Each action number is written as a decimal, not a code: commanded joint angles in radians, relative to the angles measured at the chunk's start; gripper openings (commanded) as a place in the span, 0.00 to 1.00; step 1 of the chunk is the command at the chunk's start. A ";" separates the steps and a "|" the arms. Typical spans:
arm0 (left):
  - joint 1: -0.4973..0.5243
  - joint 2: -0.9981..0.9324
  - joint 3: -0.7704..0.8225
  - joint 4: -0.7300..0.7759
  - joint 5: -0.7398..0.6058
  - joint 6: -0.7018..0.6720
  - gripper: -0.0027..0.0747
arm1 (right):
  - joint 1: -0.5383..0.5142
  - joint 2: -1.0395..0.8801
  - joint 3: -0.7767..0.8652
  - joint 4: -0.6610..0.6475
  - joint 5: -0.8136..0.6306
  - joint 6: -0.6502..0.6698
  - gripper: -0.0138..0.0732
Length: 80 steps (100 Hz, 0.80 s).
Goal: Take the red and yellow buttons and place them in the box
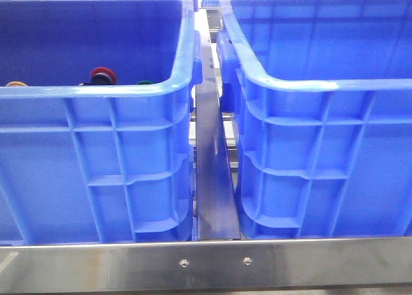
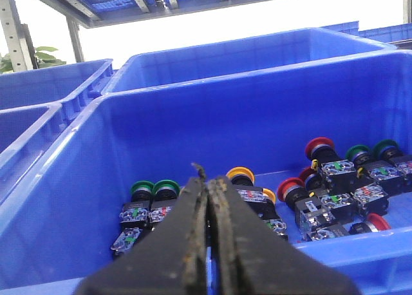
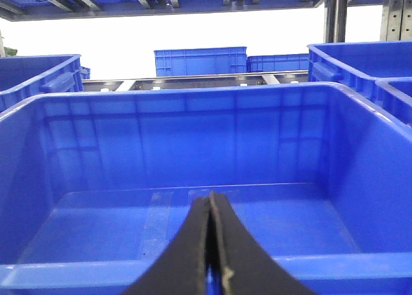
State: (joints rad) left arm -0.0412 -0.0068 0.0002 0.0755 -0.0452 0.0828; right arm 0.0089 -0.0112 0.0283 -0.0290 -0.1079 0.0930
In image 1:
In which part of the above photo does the right blue plastic bin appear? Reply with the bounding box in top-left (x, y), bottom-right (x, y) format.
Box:
top-left (219, 0), bottom-right (411, 239)

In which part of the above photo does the steel divider rail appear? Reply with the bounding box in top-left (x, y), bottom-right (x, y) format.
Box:
top-left (195, 36), bottom-right (241, 240)

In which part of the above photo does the left blue plastic bin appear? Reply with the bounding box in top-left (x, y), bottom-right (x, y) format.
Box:
top-left (1, 0), bottom-right (202, 246)

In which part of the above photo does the blue plastic bin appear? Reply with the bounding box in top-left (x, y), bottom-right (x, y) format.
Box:
top-left (219, 0), bottom-right (411, 239)
top-left (1, 0), bottom-right (202, 246)

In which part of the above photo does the steel front rail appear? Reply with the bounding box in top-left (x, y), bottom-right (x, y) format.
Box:
top-left (1, 237), bottom-right (411, 294)

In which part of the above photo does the red mushroom push button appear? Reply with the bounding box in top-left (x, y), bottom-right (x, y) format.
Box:
top-left (80, 66), bottom-right (117, 86)

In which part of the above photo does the green mushroom push button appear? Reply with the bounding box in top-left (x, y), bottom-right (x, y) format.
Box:
top-left (136, 80), bottom-right (154, 86)

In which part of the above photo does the yellow mushroom push button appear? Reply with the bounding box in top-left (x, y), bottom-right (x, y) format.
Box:
top-left (6, 81), bottom-right (27, 87)

